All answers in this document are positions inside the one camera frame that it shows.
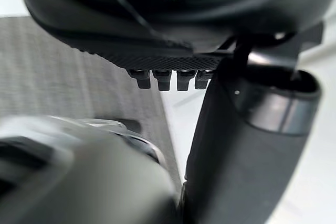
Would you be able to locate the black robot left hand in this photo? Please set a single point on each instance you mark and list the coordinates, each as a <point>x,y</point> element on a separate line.
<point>157,24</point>

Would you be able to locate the grey woven floor mat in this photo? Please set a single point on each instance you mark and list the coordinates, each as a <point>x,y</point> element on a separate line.
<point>52,77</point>

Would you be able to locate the silver robot left leg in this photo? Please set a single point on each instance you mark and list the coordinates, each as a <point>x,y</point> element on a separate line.
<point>78,176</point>

